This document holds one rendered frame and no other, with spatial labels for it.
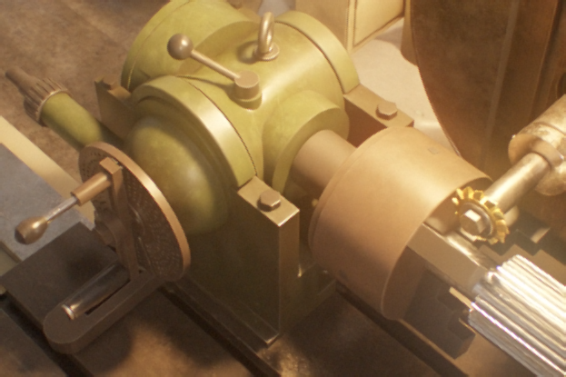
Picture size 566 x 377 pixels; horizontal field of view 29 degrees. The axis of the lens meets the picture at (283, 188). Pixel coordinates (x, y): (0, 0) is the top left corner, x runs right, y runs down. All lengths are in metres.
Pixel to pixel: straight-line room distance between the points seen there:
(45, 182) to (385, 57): 1.11
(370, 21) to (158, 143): 0.43
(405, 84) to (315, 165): 1.45
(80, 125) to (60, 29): 1.99
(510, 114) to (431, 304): 0.27
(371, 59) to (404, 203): 1.63
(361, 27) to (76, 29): 1.88
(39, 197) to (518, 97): 0.90
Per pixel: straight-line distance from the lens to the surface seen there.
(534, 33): 1.24
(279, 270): 1.24
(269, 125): 1.23
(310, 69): 1.27
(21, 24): 3.35
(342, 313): 1.38
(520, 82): 1.29
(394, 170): 1.13
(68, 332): 1.36
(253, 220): 1.21
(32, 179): 1.91
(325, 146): 1.23
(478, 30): 1.31
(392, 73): 2.69
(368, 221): 1.12
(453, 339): 1.20
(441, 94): 1.41
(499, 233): 1.10
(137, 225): 1.25
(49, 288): 1.43
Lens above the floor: 2.15
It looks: 50 degrees down
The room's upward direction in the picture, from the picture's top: straight up
